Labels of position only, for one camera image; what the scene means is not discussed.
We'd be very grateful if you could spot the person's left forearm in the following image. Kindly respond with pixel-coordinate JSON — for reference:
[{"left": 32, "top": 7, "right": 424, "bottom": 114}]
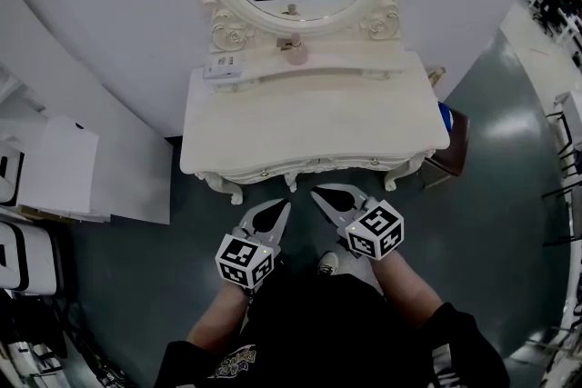
[{"left": 186, "top": 284, "right": 252, "bottom": 351}]

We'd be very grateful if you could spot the white case with black trim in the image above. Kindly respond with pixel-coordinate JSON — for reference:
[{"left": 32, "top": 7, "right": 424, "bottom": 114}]
[
  {"left": 0, "top": 220, "right": 58, "bottom": 292},
  {"left": 0, "top": 144, "right": 25, "bottom": 208}
]

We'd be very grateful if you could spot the dark brown stool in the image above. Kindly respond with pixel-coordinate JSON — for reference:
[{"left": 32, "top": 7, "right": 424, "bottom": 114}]
[{"left": 425, "top": 104, "right": 469, "bottom": 190}]

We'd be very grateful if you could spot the white dressing table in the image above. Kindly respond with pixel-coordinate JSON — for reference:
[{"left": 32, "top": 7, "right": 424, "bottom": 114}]
[{"left": 179, "top": 34, "right": 452, "bottom": 206}]

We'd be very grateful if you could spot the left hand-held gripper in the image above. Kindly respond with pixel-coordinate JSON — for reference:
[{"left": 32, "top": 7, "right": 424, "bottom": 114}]
[{"left": 214, "top": 199, "right": 291, "bottom": 290}]

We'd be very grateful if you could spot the blue item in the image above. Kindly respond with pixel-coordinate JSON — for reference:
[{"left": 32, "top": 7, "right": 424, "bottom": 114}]
[{"left": 437, "top": 101, "right": 455, "bottom": 134}]

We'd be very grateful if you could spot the white shoe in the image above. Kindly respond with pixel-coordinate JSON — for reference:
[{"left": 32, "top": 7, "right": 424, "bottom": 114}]
[{"left": 316, "top": 250, "right": 340, "bottom": 276}]

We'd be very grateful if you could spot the person's right forearm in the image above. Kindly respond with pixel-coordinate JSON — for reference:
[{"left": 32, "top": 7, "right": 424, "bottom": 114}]
[{"left": 370, "top": 248, "right": 445, "bottom": 326}]

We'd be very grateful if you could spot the white flat box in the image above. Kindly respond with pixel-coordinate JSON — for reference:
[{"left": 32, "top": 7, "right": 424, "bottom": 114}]
[{"left": 203, "top": 53, "right": 246, "bottom": 81}]

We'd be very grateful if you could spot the person's black t-shirt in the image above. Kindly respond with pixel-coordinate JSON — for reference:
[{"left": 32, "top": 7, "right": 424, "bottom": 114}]
[{"left": 154, "top": 240, "right": 510, "bottom": 388}]

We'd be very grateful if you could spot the black metal rack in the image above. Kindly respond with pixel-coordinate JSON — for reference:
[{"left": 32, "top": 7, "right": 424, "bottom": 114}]
[{"left": 540, "top": 90, "right": 582, "bottom": 251}]

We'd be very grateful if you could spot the white shelf unit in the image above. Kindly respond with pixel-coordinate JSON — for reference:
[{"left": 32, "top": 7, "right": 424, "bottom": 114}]
[{"left": 17, "top": 115, "right": 172, "bottom": 224}]

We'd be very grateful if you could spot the small tan perfume bottle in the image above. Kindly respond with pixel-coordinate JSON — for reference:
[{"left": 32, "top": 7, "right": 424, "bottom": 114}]
[{"left": 284, "top": 33, "right": 311, "bottom": 66}]

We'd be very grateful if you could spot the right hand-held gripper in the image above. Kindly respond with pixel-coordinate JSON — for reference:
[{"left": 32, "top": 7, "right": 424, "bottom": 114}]
[{"left": 311, "top": 184, "right": 406, "bottom": 261}]

